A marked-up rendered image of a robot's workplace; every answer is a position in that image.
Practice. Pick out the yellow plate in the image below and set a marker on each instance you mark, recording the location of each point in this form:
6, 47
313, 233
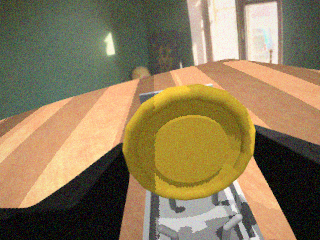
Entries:
189, 142

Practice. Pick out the grey dish rack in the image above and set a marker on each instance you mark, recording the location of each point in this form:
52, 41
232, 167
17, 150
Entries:
223, 216

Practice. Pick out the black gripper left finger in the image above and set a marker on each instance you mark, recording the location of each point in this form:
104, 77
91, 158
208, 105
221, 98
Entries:
89, 207

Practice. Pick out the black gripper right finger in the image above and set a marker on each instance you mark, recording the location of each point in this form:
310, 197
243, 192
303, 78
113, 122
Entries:
291, 167

